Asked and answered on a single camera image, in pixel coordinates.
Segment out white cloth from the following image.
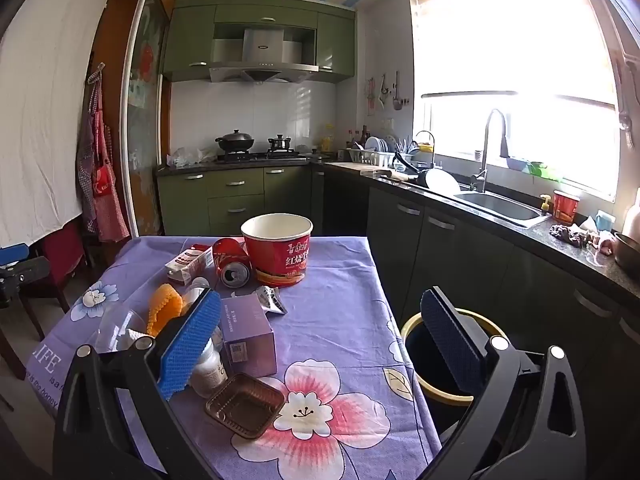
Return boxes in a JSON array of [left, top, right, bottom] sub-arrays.
[[120, 327, 151, 352]]

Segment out purple cardboard box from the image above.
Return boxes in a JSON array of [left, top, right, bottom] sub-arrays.
[[219, 292, 277, 378]]

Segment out white hanging sheet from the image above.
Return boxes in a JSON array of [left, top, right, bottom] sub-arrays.
[[0, 0, 108, 251]]

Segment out dark rag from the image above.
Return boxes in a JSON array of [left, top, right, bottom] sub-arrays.
[[549, 223, 591, 250]]

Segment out green wall cabinets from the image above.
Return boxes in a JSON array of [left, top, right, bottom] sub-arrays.
[[162, 2, 357, 83]]

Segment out black frying pan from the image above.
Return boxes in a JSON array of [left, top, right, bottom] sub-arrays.
[[392, 152, 431, 181]]

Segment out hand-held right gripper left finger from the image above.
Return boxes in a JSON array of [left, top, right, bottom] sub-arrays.
[[52, 287, 223, 480]]

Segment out black stone countertop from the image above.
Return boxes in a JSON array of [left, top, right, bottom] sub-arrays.
[[155, 152, 640, 301]]

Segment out clear plastic cup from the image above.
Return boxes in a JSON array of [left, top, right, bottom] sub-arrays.
[[95, 307, 151, 356]]

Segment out sliding glass door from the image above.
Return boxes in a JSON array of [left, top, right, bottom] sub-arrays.
[[122, 0, 173, 238]]

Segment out steel range hood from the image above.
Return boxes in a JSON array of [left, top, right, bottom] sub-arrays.
[[209, 27, 320, 84]]

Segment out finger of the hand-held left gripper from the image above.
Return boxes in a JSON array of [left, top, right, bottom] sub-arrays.
[[0, 256, 51, 287], [0, 242, 29, 264]]

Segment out white plastic bag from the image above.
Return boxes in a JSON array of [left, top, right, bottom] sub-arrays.
[[166, 146, 217, 168]]

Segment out steel kitchen faucet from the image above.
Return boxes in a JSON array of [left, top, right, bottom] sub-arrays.
[[470, 108, 510, 194]]

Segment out brown plastic tray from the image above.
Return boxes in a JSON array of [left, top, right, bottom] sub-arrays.
[[205, 372, 286, 442]]

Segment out red soda can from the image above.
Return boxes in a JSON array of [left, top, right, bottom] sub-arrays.
[[212, 237, 251, 288]]

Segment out red checked apron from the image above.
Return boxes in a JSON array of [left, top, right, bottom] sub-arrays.
[[90, 110, 131, 243]]

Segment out purple floral tablecloth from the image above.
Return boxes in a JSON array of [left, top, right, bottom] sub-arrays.
[[22, 234, 443, 480]]

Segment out white and red milk carton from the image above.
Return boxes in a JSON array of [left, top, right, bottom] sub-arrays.
[[165, 243, 216, 283]]

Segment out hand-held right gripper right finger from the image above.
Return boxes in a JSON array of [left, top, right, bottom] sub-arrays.
[[420, 286, 588, 480]]

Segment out black bin with yellow rim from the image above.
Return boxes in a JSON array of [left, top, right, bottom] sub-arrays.
[[400, 308, 508, 441]]

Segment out steel sink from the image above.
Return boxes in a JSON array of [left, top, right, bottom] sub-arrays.
[[452, 191, 551, 228]]

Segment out silver foil wrapper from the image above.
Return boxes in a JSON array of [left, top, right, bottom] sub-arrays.
[[252, 285, 288, 316]]

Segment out white plate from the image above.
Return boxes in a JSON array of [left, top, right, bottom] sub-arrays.
[[425, 167, 462, 195]]

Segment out red paper noodle bucket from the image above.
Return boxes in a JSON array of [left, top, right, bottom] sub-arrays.
[[241, 213, 314, 288]]

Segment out wooden chair with red cloth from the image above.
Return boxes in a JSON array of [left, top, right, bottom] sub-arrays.
[[20, 220, 88, 341]]

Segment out metal bowl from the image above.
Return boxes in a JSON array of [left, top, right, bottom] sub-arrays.
[[612, 232, 640, 273]]

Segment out kitchen window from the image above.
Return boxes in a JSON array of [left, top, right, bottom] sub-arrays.
[[420, 92, 618, 201]]

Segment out dark base cabinets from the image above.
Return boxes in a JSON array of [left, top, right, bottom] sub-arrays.
[[310, 165, 640, 391]]

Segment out red paper cup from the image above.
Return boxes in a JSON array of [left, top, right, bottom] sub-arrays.
[[552, 190, 582, 226]]

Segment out black wok with lid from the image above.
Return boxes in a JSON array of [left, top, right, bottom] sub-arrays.
[[215, 129, 255, 153]]

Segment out black gas stove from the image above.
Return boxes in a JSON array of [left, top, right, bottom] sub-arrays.
[[216, 149, 307, 162]]

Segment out window blind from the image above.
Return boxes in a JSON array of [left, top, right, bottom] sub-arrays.
[[410, 0, 618, 106]]

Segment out white dish rack with dishes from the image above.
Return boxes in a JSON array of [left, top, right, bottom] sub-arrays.
[[347, 132, 416, 167]]

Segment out green base cabinets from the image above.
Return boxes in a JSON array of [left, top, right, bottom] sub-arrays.
[[156, 165, 326, 237]]

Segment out white plastic bottle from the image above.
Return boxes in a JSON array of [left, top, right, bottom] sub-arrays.
[[190, 327, 229, 399]]

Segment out clear bottle with white cap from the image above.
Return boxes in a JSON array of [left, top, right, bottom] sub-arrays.
[[181, 276, 212, 311]]

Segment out white jug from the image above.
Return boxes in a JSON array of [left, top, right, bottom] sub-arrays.
[[622, 187, 640, 238]]

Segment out green plastic container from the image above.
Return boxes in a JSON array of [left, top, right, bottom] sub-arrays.
[[530, 161, 563, 181]]

